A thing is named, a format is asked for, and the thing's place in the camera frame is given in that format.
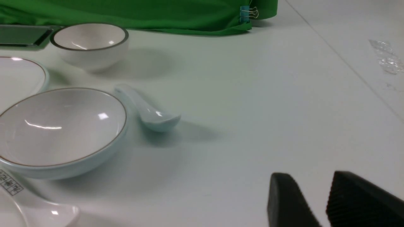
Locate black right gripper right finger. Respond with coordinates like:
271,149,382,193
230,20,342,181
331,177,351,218
326,171,404,227

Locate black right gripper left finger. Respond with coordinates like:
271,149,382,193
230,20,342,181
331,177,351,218
267,172,321,227

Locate pale blue ceramic spoon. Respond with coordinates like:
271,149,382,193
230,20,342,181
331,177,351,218
114,84,181,133

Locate clear tape patch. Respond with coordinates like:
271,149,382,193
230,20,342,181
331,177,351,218
369,40,404,75

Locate blue binder clip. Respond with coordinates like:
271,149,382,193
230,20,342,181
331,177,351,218
239,5,259,24

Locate green backdrop cloth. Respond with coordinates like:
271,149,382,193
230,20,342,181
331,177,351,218
0,0,278,36

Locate pale blue shallow bowl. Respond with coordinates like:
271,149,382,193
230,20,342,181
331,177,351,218
0,88,129,180

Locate white bowl black rim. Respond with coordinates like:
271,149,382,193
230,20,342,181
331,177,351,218
50,23,129,73

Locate white spoon with characters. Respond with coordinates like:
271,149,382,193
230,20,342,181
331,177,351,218
0,167,81,227

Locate pale blue saucer plate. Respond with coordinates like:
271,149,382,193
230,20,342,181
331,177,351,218
0,56,50,113

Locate metal table cable hatch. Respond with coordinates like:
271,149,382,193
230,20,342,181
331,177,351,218
0,25,62,51

